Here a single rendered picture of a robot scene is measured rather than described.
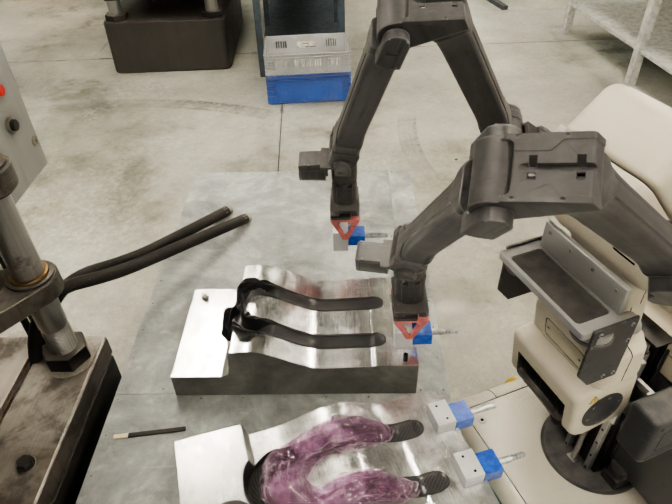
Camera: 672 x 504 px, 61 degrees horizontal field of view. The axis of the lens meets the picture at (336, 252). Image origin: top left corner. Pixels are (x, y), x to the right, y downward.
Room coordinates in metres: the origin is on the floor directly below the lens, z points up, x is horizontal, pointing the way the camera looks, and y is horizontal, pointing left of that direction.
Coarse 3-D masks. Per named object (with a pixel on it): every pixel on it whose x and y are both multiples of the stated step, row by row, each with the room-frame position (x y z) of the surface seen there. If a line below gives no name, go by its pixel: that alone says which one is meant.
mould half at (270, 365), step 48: (288, 288) 0.94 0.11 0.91; (336, 288) 0.96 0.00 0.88; (384, 288) 0.95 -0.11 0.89; (192, 336) 0.85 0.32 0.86; (240, 336) 0.78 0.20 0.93; (192, 384) 0.74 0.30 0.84; (240, 384) 0.74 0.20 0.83; (288, 384) 0.73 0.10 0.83; (336, 384) 0.73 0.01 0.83; (384, 384) 0.73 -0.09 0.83
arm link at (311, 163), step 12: (300, 156) 1.08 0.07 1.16; (312, 156) 1.08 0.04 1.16; (324, 156) 1.08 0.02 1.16; (300, 168) 1.07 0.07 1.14; (312, 168) 1.07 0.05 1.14; (324, 168) 1.05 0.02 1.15; (336, 168) 1.01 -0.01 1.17; (348, 168) 1.01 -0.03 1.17; (312, 180) 1.08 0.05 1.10; (324, 180) 1.08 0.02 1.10
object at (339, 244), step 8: (344, 224) 1.10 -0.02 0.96; (336, 232) 1.07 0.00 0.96; (344, 232) 1.07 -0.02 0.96; (352, 232) 1.09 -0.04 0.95; (360, 232) 1.08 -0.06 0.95; (336, 240) 1.07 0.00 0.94; (344, 240) 1.07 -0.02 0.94; (352, 240) 1.07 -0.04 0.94; (336, 248) 1.07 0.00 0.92; (344, 248) 1.07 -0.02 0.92
